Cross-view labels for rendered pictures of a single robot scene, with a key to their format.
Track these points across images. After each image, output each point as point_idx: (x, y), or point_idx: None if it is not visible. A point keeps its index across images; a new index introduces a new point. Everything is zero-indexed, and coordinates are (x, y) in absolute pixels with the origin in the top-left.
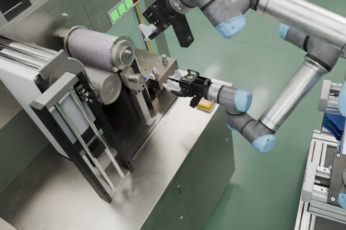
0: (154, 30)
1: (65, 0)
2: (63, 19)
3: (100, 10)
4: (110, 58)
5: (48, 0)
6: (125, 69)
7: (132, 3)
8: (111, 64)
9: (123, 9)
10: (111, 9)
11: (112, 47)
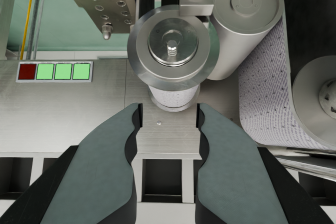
0: (139, 128)
1: (147, 138)
2: (163, 118)
3: (101, 93)
4: (211, 63)
5: (170, 152)
6: (191, 12)
7: (39, 65)
8: (217, 49)
9: (61, 69)
10: (81, 82)
11: (195, 84)
